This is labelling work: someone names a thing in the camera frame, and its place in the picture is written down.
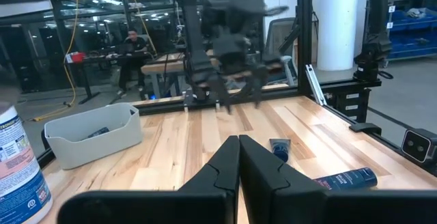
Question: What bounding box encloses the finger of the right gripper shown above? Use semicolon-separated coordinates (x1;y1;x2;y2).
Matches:
204;73;234;115
248;65;270;109

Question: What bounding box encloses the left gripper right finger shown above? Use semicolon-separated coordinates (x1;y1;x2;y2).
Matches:
238;134;328;224

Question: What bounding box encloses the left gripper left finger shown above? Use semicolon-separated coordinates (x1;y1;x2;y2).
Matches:
177;135;241;224

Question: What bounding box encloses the dark blue toiletry tube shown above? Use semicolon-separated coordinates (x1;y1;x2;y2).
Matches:
313;167;378;191
268;138;292;164
85;126;111;140

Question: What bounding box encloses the grey office chair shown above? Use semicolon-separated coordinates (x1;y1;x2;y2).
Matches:
264;16;298;85

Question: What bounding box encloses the silver aluminium bar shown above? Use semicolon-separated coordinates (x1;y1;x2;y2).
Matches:
305;64;328;107

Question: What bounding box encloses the wooden workbench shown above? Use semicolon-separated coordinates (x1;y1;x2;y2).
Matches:
140;51;219;99

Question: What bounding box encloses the person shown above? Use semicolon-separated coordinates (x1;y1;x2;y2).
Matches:
117;28;150;96

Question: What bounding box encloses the white pillar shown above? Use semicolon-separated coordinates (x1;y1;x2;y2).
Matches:
315;0;360;72

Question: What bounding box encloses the black office desk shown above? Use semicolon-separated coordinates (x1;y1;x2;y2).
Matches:
64;50;153;106

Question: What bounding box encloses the grey plastic bin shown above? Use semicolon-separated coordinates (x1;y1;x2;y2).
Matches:
44;102;144;171

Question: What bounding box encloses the red box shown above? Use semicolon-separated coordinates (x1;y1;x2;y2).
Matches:
64;51;87;64

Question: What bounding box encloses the blue storage bins shelf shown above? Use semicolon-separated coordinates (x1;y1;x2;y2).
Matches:
385;0;437;61

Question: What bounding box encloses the white wipes canister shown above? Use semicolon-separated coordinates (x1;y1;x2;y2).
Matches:
0;106;54;224

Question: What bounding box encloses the black aluminium table frame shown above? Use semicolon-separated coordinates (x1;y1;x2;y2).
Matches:
37;0;437;177

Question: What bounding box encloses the black bracket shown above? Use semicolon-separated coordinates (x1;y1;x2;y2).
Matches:
348;122;383;137

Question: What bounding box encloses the yellow cable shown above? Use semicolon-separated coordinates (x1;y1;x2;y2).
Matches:
31;0;80;122

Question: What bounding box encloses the black table-level camera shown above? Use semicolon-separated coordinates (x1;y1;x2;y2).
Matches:
400;128;437;165

